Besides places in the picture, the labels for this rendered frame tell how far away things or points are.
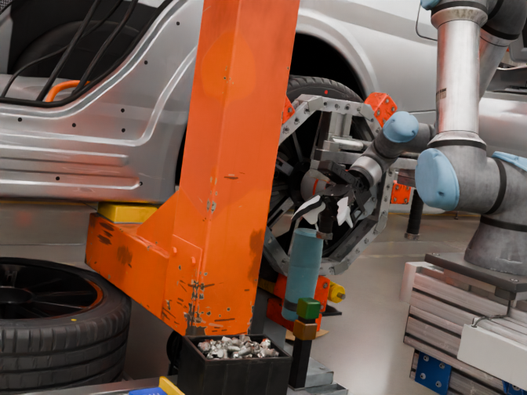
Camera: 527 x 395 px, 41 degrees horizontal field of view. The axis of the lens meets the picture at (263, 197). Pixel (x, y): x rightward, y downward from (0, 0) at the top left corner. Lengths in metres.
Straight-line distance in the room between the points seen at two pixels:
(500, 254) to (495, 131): 3.16
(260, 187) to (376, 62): 1.02
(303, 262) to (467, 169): 0.71
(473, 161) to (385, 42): 1.17
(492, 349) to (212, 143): 0.72
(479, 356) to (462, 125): 0.45
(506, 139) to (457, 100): 3.10
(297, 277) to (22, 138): 0.83
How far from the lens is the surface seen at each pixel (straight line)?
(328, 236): 1.86
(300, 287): 2.00
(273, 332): 2.35
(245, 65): 1.55
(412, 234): 2.10
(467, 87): 1.48
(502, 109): 4.63
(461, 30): 1.52
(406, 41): 2.60
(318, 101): 2.05
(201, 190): 1.58
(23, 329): 1.69
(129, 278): 1.91
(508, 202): 1.47
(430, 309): 1.59
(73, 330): 1.72
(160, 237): 1.80
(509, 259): 1.50
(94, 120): 1.99
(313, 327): 1.60
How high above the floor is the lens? 1.08
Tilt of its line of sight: 8 degrees down
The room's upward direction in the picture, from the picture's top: 8 degrees clockwise
